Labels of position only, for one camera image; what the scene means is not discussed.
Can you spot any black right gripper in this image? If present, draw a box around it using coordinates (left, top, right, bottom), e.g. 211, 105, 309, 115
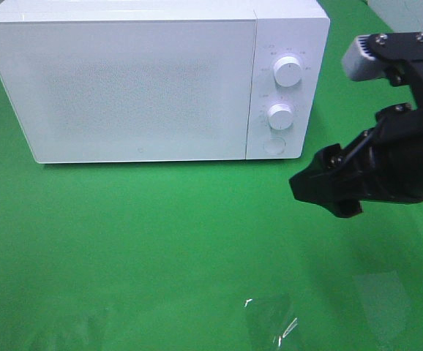
288, 104, 423, 219

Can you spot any round white door button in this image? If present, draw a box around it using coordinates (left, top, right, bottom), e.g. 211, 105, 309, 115
263, 137, 286, 155

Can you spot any white dial knob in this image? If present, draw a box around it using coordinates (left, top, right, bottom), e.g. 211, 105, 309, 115
268, 104, 294, 131
273, 56, 302, 88

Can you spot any white microwave door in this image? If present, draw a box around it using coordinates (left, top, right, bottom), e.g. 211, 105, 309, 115
0, 20, 255, 164

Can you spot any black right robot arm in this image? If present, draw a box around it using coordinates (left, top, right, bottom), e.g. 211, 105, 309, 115
289, 104, 423, 218

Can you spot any clear tape patch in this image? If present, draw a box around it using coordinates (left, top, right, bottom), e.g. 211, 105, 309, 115
244, 293, 303, 350

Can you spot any green table cover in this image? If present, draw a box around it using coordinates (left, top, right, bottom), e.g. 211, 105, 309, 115
0, 1, 423, 350

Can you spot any white microwave oven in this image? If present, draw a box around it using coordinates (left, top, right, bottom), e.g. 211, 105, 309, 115
0, 1, 330, 160

